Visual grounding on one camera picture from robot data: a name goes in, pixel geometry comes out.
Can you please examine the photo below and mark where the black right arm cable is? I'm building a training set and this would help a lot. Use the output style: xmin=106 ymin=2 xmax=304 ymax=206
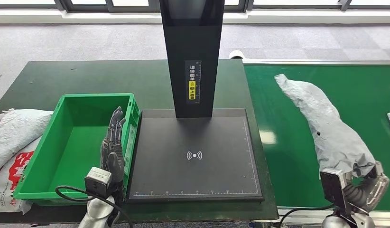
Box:
xmin=277 ymin=204 xmax=336 ymax=228

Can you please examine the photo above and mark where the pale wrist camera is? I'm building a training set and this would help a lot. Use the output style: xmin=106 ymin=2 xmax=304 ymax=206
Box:
xmin=84 ymin=167 xmax=113 ymax=200
xmin=319 ymin=168 xmax=353 ymax=212

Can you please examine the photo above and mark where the black inbound scanner machine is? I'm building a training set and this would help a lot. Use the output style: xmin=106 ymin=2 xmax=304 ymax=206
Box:
xmin=127 ymin=0 xmax=265 ymax=203

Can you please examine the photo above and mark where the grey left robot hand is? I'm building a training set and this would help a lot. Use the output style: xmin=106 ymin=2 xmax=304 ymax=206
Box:
xmin=100 ymin=106 xmax=127 ymax=186

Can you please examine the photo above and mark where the white sack with red print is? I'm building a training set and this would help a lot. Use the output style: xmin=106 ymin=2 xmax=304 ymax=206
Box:
xmin=0 ymin=137 xmax=42 ymax=215

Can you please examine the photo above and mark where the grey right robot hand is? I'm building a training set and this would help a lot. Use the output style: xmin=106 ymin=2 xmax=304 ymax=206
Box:
xmin=354 ymin=161 xmax=390 ymax=213

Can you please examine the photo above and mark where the green conveyor belt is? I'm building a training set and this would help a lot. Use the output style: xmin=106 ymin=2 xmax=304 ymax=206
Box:
xmin=243 ymin=64 xmax=390 ymax=211

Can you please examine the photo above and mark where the grey plastic parcel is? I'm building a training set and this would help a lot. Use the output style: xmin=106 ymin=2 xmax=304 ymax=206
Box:
xmin=274 ymin=73 xmax=376 ymax=179

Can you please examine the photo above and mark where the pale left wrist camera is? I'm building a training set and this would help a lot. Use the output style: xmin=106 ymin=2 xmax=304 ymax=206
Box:
xmin=84 ymin=167 xmax=113 ymax=200

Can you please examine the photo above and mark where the black and yellow label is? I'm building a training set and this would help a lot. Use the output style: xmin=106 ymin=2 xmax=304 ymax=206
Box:
xmin=185 ymin=60 xmax=202 ymax=105

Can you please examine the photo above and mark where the dark window frame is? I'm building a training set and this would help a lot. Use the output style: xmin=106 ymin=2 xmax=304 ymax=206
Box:
xmin=0 ymin=0 xmax=390 ymax=13

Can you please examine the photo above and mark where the plain white woven sack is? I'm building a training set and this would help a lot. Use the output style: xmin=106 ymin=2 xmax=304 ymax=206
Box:
xmin=0 ymin=108 xmax=54 ymax=174

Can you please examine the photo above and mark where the white window sill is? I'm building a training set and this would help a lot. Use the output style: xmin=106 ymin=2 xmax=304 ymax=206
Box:
xmin=0 ymin=9 xmax=390 ymax=25

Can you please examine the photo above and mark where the green plastic crate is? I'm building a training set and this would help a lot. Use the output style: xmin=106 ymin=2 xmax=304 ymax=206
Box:
xmin=13 ymin=93 xmax=141 ymax=206

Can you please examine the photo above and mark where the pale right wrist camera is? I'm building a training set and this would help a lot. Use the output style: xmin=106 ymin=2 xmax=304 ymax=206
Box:
xmin=319 ymin=168 xmax=353 ymax=212

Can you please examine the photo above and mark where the aluminium conveyor frame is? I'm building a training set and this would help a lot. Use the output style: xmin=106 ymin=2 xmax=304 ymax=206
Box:
xmin=242 ymin=59 xmax=390 ymax=228

